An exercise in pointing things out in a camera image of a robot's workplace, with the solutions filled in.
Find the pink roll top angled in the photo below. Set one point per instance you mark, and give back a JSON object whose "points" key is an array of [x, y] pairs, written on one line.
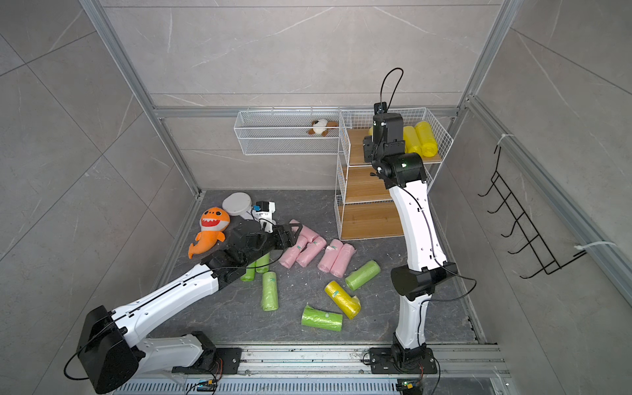
{"points": [[306, 232]]}

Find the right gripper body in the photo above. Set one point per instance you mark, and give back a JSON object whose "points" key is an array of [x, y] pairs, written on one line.
{"points": [[369, 154]]}

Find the green roll bottom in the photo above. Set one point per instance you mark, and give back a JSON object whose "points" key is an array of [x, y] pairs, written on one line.
{"points": [[319, 319]]}

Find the white wall wire basket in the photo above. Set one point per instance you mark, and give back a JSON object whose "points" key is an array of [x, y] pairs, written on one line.
{"points": [[284, 132]]}

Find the green roll lower left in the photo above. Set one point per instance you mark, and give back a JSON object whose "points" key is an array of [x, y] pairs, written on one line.
{"points": [[269, 301]]}

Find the orange shark plush toy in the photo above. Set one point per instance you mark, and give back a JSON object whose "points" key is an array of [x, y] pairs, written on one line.
{"points": [[212, 223]]}

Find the pink roll rightmost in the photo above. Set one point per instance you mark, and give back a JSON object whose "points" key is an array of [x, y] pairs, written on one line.
{"points": [[342, 261]]}

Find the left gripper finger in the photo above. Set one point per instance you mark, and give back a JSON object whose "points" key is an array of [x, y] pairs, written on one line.
{"points": [[289, 237], [289, 229]]}

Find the black wall hook rack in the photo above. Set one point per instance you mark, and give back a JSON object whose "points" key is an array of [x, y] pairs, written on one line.
{"points": [[523, 224]]}

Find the green roll far left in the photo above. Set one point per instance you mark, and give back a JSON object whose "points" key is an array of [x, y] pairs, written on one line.
{"points": [[249, 274]]}

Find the brown white plush puppy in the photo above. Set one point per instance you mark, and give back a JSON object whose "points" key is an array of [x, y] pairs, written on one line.
{"points": [[323, 127]]}

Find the pink roll leftmost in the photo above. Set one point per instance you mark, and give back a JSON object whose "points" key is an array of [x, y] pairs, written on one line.
{"points": [[290, 256]]}

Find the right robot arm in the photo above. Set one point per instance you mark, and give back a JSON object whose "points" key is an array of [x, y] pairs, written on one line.
{"points": [[404, 176]]}

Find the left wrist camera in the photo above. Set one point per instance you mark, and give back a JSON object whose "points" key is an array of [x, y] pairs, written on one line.
{"points": [[263, 212]]}

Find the white folding stand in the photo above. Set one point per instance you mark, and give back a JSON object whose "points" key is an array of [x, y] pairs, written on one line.
{"points": [[241, 205]]}

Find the green roll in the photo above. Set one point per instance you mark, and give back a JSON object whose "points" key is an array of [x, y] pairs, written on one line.
{"points": [[262, 264], [249, 274], [269, 301], [319, 319], [362, 275]]}

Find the green roll right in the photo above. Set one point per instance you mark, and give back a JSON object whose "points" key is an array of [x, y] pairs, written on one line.
{"points": [[362, 275]]}

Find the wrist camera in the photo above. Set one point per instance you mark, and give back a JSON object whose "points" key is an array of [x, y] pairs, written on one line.
{"points": [[380, 108], [263, 212]]}

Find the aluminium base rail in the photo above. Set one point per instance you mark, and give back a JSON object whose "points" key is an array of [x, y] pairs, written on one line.
{"points": [[341, 369]]}

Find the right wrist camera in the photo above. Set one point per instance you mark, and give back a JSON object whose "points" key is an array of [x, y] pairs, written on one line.
{"points": [[380, 108]]}

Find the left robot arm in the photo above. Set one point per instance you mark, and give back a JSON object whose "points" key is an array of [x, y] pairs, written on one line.
{"points": [[114, 345]]}

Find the yellow roll horizontal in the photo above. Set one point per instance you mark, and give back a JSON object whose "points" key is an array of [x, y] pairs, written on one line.
{"points": [[412, 142]]}

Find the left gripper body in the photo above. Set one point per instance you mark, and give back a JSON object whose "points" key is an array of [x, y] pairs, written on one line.
{"points": [[271, 241]]}

